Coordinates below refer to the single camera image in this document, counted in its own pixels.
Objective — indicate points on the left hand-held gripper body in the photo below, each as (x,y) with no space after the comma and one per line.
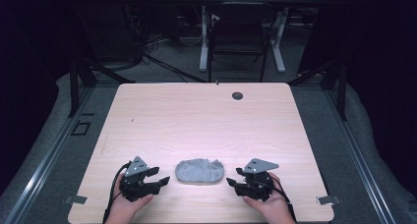
(136,188)

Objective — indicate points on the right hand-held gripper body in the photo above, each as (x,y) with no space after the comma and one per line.
(257,186)

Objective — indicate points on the person's left hand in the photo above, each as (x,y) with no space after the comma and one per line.
(121,212)

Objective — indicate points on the person's right hand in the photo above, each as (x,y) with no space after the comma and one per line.
(275,211)

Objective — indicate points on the grey tape strip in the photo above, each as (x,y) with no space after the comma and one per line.
(328,200)
(75,199)

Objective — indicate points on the dark round table grommet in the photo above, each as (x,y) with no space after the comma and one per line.
(237,96)

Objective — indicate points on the black metal stand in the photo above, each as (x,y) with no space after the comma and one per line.
(74,86)
(342,93)

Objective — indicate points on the white desk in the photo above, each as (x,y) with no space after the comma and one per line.
(204,53)

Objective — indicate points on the black chair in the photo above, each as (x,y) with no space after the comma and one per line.
(239,37)

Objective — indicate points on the dark curtain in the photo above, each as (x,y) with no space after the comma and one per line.
(29,53)
(383,70)

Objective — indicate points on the aluminium floor rail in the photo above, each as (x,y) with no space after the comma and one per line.
(360,158)
(49,158)

